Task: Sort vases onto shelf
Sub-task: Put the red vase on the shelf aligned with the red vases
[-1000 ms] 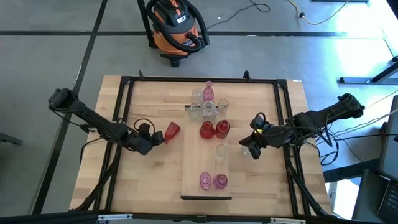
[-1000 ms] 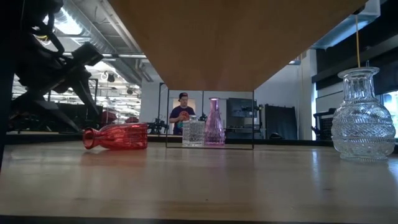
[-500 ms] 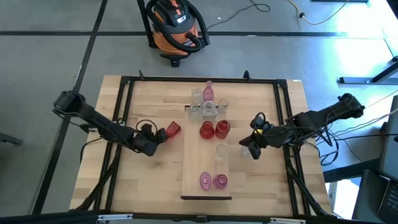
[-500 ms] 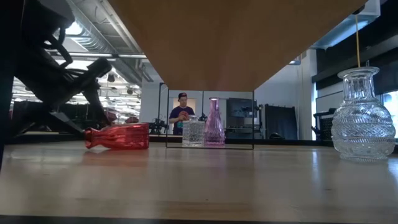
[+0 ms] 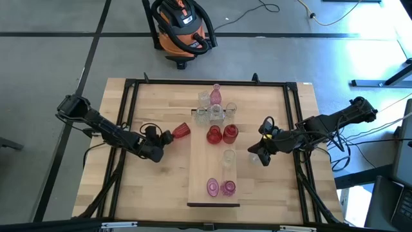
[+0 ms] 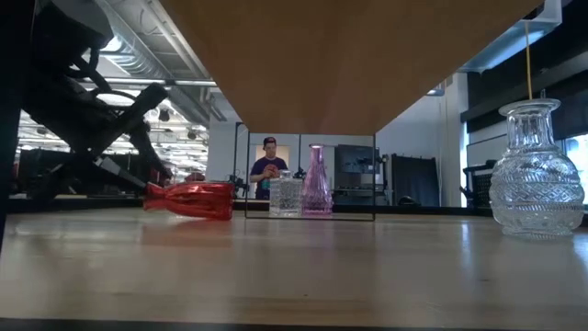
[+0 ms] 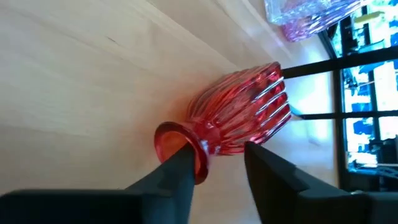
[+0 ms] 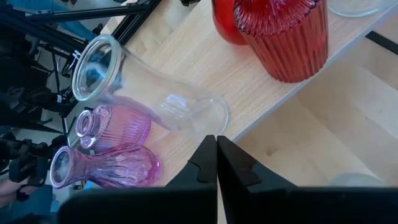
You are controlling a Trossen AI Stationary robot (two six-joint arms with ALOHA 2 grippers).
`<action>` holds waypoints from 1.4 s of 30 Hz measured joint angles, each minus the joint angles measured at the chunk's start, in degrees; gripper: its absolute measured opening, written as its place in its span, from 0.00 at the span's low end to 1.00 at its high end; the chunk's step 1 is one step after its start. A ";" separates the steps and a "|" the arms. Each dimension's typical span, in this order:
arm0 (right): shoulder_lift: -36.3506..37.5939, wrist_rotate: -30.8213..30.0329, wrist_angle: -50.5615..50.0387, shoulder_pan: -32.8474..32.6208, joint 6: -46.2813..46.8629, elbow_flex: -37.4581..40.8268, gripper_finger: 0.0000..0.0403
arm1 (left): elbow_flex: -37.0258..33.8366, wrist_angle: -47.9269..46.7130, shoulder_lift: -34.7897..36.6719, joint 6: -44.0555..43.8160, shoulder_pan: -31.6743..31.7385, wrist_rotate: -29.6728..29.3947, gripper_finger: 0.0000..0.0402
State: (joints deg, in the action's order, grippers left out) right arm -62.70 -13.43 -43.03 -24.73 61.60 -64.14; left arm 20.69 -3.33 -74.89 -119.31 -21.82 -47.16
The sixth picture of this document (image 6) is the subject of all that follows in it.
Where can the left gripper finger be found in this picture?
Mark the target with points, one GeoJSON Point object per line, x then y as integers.
{"type": "Point", "coordinates": [121, 172]}
{"type": "Point", "coordinates": [151, 158]}

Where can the red pleated glass vase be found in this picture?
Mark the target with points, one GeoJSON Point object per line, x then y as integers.
{"type": "Point", "coordinates": [197, 200]}

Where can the tall pink ribbed glass vase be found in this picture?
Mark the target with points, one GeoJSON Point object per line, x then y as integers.
{"type": "Point", "coordinates": [317, 188]}

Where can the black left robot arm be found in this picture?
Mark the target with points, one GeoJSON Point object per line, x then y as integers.
{"type": "Point", "coordinates": [69, 27]}

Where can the person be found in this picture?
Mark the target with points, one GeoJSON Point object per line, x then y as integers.
{"type": "Point", "coordinates": [268, 170]}

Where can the small clear square glass bottle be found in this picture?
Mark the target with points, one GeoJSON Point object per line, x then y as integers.
{"type": "Point", "coordinates": [286, 197]}

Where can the black curtain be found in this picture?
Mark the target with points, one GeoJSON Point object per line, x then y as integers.
{"type": "Point", "coordinates": [415, 181]}

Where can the black crate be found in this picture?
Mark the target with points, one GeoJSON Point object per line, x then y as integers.
{"type": "Point", "coordinates": [480, 188]}

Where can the clear round cut-glass vase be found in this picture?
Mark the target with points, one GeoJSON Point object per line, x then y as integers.
{"type": "Point", "coordinates": [535, 184]}

